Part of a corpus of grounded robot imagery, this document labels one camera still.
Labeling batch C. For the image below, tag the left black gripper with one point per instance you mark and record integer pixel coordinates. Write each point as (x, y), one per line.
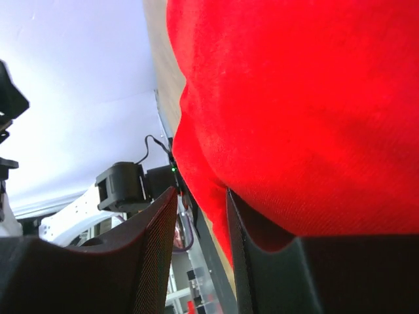
(13, 104)

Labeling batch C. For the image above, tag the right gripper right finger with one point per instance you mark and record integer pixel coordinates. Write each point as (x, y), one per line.
(277, 272)

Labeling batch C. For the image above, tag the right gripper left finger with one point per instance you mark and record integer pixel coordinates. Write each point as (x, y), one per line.
(124, 270)

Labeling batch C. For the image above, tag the red t shirt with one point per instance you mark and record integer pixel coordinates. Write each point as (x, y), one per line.
(308, 110)

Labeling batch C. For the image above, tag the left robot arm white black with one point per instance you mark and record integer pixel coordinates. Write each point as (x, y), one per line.
(124, 187)

